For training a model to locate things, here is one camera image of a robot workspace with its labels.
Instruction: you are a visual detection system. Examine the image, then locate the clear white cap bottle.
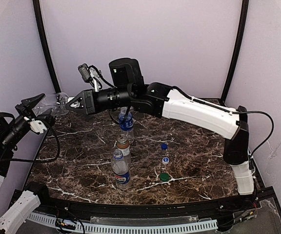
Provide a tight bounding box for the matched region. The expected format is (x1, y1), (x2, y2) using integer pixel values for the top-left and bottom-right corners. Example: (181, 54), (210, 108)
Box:
(33, 93), (74, 117)

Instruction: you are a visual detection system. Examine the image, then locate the blue label water bottle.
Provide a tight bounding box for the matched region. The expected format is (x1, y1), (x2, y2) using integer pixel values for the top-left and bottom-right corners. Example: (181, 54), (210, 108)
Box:
(118, 107), (135, 144)

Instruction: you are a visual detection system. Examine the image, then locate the green cap coffee bottle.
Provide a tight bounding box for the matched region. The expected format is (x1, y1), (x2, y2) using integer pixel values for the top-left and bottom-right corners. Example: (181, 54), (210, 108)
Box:
(116, 134), (131, 166)

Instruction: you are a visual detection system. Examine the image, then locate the Pepsi label bottle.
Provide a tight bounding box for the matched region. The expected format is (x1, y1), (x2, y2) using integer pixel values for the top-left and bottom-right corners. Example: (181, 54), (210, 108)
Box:
(111, 149), (131, 190)

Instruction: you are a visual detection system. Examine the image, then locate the dark blue bottle cap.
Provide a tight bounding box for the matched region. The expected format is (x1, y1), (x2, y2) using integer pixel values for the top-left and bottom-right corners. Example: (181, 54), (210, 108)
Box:
(161, 143), (168, 150)

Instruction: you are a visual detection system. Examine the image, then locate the green bottle cap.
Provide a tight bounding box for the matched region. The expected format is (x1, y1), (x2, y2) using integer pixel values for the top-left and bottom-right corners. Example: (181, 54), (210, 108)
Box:
(159, 173), (170, 182)

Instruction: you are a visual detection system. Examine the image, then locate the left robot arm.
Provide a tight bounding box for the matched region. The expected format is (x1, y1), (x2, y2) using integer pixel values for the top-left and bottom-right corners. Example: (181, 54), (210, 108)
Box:
(0, 94), (52, 234)

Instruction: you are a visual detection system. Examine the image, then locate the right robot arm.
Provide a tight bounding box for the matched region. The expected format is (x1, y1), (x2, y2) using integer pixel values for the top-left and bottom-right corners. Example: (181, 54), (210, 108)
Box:
(66, 58), (255, 195)

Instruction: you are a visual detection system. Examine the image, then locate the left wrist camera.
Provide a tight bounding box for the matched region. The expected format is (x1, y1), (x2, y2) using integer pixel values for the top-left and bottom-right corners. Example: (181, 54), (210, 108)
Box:
(24, 117), (47, 134)

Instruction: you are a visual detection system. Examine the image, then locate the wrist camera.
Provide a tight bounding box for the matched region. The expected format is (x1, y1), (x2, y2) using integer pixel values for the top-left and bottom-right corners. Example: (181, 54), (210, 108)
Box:
(78, 63), (102, 92)
(24, 117), (47, 134)

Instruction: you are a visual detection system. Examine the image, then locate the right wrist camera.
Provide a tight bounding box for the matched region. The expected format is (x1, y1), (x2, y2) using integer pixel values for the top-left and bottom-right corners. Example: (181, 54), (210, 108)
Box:
(78, 63), (102, 92)

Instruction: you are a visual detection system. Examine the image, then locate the left black frame post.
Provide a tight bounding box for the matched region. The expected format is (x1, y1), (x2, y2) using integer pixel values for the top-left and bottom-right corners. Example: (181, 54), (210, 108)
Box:
(32, 0), (61, 93)

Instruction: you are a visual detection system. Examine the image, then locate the black frame post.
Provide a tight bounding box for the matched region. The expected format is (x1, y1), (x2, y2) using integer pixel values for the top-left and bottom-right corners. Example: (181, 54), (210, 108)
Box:
(32, 0), (61, 93)
(220, 0), (249, 105)

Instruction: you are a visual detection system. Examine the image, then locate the white slotted cable duct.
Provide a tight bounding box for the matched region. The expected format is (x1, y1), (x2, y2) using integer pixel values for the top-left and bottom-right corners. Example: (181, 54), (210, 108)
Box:
(27, 212), (218, 234)

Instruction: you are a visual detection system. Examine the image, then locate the right black frame post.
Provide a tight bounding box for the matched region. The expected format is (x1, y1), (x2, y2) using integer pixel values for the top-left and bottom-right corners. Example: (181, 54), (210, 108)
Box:
(220, 0), (249, 105)

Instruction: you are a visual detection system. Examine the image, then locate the black front rail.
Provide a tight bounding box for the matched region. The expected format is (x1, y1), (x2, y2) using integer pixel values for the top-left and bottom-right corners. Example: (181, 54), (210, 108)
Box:
(45, 195), (255, 219)

